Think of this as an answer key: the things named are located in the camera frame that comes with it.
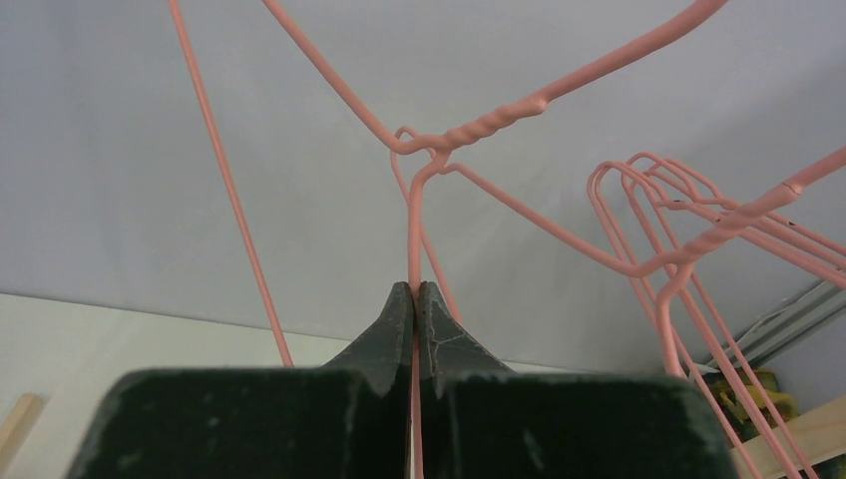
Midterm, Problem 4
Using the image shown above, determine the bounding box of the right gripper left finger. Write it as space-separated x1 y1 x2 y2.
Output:
68 282 415 478

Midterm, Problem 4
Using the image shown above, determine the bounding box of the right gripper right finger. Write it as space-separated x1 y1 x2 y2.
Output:
418 281 737 478

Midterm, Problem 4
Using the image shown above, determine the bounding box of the pink wire hanger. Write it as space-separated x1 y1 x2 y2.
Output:
388 127 845 377
621 155 846 479
168 1 727 478
640 159 845 478
587 160 846 479

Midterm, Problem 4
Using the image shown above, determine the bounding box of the aluminium frame rail right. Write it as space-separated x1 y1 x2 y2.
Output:
732 280 845 367

